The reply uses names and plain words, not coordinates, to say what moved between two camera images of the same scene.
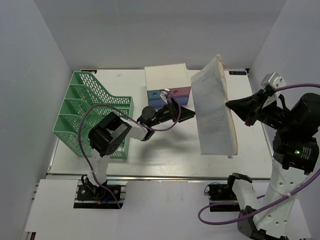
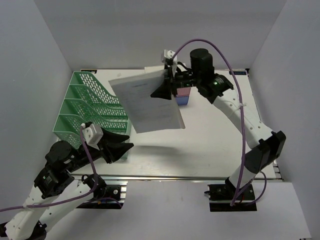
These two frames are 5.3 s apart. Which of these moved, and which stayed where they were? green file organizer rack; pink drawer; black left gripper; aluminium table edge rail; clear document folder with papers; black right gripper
Moved: clear document folder with papers; black left gripper; black right gripper
Stayed: aluminium table edge rail; green file organizer rack; pink drawer
